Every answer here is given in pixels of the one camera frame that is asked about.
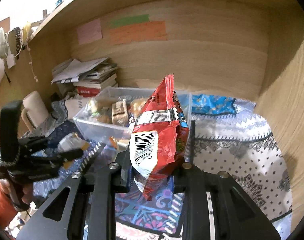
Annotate dark patterned colourful cloth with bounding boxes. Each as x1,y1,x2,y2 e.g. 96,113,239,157
33,103,184,239

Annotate stack of books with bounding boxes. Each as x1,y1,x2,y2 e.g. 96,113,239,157
73,62,118,98

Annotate orange snack packet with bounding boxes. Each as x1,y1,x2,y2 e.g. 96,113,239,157
57,132,91,169

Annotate orange sleeve forearm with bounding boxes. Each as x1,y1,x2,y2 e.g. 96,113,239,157
0,184,18,230

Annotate red snack bag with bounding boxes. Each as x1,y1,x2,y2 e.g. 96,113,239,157
129,74,189,200

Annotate orange paper note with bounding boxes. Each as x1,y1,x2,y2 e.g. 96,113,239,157
109,21,168,45

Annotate white loose papers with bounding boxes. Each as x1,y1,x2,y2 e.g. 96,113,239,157
51,57,109,83

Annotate person's left hand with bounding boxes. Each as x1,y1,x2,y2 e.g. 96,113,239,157
0,179,33,205

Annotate green paper note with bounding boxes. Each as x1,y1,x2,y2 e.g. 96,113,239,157
109,14,149,29

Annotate pink sticky note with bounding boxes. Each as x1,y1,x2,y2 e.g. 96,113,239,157
77,18,103,45

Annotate clear plastic storage bin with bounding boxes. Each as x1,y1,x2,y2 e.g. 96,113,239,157
73,86,195,165

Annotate cream mug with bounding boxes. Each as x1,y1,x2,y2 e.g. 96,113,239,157
21,91,49,132

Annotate blue snack bag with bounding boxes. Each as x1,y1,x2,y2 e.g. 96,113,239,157
192,94,236,115

